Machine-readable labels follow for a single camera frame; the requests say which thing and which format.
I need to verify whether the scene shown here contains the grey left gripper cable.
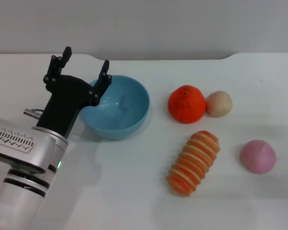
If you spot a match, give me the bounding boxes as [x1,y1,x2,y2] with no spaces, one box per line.
[23,108,44,120]

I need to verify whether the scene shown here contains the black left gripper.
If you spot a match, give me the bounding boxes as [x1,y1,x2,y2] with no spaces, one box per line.
[36,46,112,139]

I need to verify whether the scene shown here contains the orange toy fruit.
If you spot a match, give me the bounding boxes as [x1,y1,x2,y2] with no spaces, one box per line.
[167,84,207,125]

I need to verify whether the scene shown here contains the pink round bun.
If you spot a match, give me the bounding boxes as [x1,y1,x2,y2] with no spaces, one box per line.
[239,139,276,174]

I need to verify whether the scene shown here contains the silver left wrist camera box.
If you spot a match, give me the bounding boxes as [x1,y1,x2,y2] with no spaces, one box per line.
[0,114,56,174]

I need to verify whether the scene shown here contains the blue bowl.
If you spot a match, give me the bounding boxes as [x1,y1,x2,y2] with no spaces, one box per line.
[79,74,151,141]

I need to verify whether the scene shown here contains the orange striped bread loaf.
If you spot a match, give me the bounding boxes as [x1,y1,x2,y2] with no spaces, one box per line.
[166,130,221,197]

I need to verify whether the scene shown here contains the beige round bun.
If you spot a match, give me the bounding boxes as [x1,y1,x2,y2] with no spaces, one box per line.
[205,90,233,117]

